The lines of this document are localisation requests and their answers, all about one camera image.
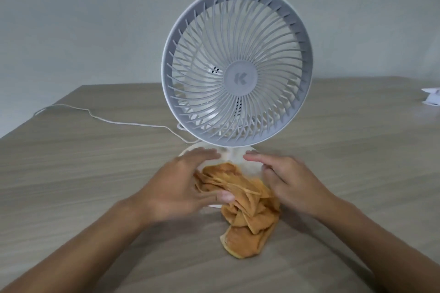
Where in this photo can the person's left hand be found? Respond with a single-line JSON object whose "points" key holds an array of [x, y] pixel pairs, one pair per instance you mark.
{"points": [[172, 189]]}

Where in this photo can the person's right hand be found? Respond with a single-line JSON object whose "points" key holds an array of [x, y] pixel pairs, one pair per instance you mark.
{"points": [[299, 186]]}

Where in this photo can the person's right fingers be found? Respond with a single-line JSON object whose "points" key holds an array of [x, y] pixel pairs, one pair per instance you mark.
{"points": [[263, 162]]}

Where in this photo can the person's left thumb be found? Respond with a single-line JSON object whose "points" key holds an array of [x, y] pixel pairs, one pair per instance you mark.
{"points": [[220, 196]]}

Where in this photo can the orange cloth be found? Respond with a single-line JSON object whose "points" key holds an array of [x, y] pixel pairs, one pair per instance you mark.
{"points": [[247, 220]]}

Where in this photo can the person's left forearm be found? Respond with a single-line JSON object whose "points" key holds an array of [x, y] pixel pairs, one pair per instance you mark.
{"points": [[75, 251]]}

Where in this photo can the person's right forearm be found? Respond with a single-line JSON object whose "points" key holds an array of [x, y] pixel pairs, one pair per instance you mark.
{"points": [[378, 248]]}

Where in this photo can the white desk fan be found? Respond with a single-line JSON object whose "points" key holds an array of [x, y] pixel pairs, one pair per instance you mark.
{"points": [[237, 78]]}

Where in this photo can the white folded paper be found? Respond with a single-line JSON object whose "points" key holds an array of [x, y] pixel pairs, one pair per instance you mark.
{"points": [[433, 97]]}

